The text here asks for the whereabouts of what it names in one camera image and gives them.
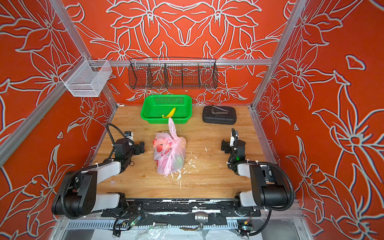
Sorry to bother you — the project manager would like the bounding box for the clear plastic wall bin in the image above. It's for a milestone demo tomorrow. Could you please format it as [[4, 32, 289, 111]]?
[[61, 60, 113, 97]]

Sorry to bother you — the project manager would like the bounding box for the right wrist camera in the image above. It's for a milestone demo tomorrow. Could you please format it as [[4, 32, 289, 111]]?
[[230, 128, 239, 148]]

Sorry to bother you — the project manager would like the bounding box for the yellow banana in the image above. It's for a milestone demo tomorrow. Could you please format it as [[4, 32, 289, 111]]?
[[162, 108, 176, 119]]

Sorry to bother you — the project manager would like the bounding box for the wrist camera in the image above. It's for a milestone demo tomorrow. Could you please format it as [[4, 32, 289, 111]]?
[[124, 131, 134, 140], [230, 128, 239, 148]]

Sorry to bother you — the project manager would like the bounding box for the black plastic tool case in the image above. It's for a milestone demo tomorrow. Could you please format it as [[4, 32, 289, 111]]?
[[202, 105, 237, 125]]

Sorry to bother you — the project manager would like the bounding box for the black wire wall basket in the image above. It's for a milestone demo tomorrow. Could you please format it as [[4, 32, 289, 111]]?
[[128, 58, 219, 90]]

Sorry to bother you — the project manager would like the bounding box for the green plastic basket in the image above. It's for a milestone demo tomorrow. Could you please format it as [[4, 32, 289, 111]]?
[[141, 95, 192, 124]]

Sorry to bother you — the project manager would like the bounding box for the pink plastic bag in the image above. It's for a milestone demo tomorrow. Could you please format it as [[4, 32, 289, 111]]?
[[153, 118, 187, 176]]

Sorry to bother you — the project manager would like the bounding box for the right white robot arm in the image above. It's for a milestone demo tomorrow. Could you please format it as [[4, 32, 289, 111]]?
[[221, 140, 295, 211]]

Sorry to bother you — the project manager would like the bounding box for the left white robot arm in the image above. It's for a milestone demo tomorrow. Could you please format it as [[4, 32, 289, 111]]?
[[51, 123, 145, 220]]

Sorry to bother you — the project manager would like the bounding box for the green fruit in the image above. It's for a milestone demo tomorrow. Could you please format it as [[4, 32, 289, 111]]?
[[173, 156, 184, 169]]

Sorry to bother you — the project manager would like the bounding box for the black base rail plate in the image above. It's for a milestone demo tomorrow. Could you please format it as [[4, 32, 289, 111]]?
[[107, 198, 261, 217]]

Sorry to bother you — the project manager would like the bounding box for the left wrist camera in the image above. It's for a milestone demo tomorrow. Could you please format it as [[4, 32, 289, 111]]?
[[124, 131, 134, 140]]

